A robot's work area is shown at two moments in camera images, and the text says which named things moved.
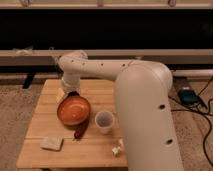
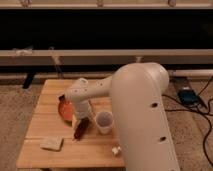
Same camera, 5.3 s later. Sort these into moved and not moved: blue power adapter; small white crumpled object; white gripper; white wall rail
Moved: white gripper
Not moved: blue power adapter; small white crumpled object; white wall rail
